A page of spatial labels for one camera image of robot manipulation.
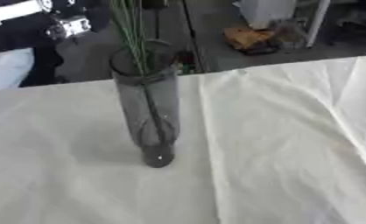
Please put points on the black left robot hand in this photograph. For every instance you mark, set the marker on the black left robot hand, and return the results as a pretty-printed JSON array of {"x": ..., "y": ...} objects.
[{"x": 99, "y": 14}]

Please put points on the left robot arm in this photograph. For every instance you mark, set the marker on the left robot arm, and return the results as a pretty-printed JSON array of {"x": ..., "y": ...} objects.
[{"x": 17, "y": 29}]

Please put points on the grey glass cylinder vase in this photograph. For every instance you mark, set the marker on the grey glass cylinder vase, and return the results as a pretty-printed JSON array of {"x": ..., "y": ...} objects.
[{"x": 135, "y": 110}]

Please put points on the green flower stems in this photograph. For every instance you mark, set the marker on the green flower stems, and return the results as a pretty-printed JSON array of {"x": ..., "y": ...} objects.
[{"x": 132, "y": 35}]

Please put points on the pale blue white object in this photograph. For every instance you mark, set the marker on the pale blue white object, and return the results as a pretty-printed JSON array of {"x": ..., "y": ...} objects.
[{"x": 7, "y": 68}]

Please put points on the orange brown bag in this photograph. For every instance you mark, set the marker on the orange brown bag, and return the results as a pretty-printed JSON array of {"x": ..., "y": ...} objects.
[{"x": 250, "y": 39}]

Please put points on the white box appliance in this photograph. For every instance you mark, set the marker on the white box appliance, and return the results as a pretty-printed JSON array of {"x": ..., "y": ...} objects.
[{"x": 268, "y": 11}]

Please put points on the white post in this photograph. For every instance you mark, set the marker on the white post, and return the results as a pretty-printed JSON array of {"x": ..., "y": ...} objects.
[{"x": 316, "y": 23}]

